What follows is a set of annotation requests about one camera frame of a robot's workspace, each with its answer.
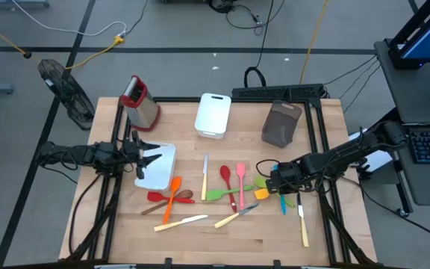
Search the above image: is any black aluminium table frame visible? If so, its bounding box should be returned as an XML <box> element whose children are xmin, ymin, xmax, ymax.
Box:
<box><xmin>65</xmin><ymin>96</ymin><xmax>378</xmax><ymax>268</ymax></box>

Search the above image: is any thin black cable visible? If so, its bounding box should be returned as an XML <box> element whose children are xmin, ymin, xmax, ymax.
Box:
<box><xmin>338</xmin><ymin>59</ymin><xmax>381</xmax><ymax>100</ymax></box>
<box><xmin>325</xmin><ymin>55</ymin><xmax>378</xmax><ymax>86</ymax></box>
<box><xmin>343</xmin><ymin>65</ymin><xmax>382</xmax><ymax>114</ymax></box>

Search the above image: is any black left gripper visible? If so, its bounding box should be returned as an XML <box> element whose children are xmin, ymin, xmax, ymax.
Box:
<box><xmin>119</xmin><ymin>129</ymin><xmax>163</xmax><ymax>181</ymax></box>

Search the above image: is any green silicone spatula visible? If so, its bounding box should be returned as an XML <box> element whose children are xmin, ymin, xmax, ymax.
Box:
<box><xmin>205</xmin><ymin>185</ymin><xmax>256</xmax><ymax>202</ymax></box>

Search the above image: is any yellow extension cable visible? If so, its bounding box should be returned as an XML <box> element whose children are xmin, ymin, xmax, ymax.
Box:
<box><xmin>0</xmin><ymin>12</ymin><xmax>125</xmax><ymax>71</ymax></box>

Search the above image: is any pink silicone spatula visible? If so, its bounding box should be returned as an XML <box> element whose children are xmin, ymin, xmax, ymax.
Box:
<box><xmin>236</xmin><ymin>162</ymin><xmax>247</xmax><ymax>211</ymax></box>

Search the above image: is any long yellow cable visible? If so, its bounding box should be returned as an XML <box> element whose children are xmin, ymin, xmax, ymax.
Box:
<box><xmin>299</xmin><ymin>0</ymin><xmax>330</xmax><ymax>85</ymax></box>

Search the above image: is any cream-handled steel knife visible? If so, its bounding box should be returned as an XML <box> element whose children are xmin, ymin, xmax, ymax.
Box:
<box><xmin>200</xmin><ymin>152</ymin><xmax>210</xmax><ymax>202</ymax></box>
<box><xmin>153</xmin><ymin>214</ymin><xmax>209</xmax><ymax>233</ymax></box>
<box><xmin>214</xmin><ymin>201</ymin><xmax>261</xmax><ymax>229</ymax></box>
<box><xmin>296</xmin><ymin>192</ymin><xmax>310</xmax><ymax>248</ymax></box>

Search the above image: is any blue silicone spatula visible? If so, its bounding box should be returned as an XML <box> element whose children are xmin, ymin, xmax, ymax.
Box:
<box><xmin>272</xmin><ymin>164</ymin><xmax>287</xmax><ymax>216</ymax></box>

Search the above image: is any white flat box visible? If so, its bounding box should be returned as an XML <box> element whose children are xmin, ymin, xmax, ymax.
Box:
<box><xmin>348</xmin><ymin>128</ymin><xmax>394</xmax><ymax>173</ymax></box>

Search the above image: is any yellow silicone spatula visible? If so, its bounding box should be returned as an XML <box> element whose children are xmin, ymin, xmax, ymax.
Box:
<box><xmin>253</xmin><ymin>188</ymin><xmax>271</xmax><ymax>201</ymax></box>

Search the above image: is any black floor fan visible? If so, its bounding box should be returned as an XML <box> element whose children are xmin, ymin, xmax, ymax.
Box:
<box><xmin>37</xmin><ymin>58</ymin><xmax>96</xmax><ymax>131</ymax></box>

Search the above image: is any red silicone spatula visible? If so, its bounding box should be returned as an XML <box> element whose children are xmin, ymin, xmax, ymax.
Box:
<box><xmin>146</xmin><ymin>191</ymin><xmax>196</xmax><ymax>205</ymax></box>

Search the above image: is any black monitor stand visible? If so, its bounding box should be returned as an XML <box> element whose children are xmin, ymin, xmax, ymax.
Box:
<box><xmin>387</xmin><ymin>0</ymin><xmax>430</xmax><ymax>70</ymax></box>

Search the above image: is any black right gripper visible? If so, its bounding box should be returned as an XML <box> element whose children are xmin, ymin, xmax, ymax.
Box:
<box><xmin>266</xmin><ymin>161</ymin><xmax>305</xmax><ymax>195</ymax></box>

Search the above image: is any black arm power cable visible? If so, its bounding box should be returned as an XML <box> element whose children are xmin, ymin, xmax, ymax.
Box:
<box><xmin>67</xmin><ymin>172</ymin><xmax>104</xmax><ymax>259</ymax></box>

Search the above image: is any grey desk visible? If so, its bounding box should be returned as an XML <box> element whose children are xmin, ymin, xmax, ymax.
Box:
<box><xmin>373</xmin><ymin>37</ymin><xmax>430</xmax><ymax>218</ymax></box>

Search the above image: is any orange silicone spatula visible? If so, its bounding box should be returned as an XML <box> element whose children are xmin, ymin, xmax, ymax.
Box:
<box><xmin>162</xmin><ymin>176</ymin><xmax>183</xmax><ymax>225</ymax></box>

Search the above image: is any brown wooden spoon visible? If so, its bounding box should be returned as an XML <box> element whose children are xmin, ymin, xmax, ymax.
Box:
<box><xmin>140</xmin><ymin>189</ymin><xmax>194</xmax><ymax>217</ymax></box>

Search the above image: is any red silicone spoon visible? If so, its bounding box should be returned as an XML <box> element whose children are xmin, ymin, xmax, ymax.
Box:
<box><xmin>219</xmin><ymin>164</ymin><xmax>238</xmax><ymax>214</ymax></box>

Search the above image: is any white power cable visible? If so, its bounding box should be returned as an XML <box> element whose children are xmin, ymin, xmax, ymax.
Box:
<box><xmin>10</xmin><ymin>0</ymin><xmax>128</xmax><ymax>37</ymax></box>

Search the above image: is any black cable tangle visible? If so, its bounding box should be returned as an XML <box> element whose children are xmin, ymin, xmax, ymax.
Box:
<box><xmin>208</xmin><ymin>0</ymin><xmax>287</xmax><ymax>37</ymax></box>

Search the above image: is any black floor cable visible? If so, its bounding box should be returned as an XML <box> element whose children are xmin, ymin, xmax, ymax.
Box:
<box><xmin>340</xmin><ymin>174</ymin><xmax>430</xmax><ymax>246</ymax></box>

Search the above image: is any thick black cable loop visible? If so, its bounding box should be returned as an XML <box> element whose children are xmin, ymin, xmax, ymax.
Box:
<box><xmin>243</xmin><ymin>0</ymin><xmax>275</xmax><ymax>89</ymax></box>

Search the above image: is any white plastic bin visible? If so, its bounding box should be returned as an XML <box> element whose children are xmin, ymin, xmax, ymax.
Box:
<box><xmin>134</xmin><ymin>140</ymin><xmax>177</xmax><ymax>192</ymax></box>
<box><xmin>193</xmin><ymin>92</ymin><xmax>233</xmax><ymax>140</ymax></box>

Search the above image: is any steel box grater red handle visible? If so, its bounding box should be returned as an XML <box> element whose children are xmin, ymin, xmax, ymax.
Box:
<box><xmin>119</xmin><ymin>75</ymin><xmax>161</xmax><ymax>132</ymax></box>

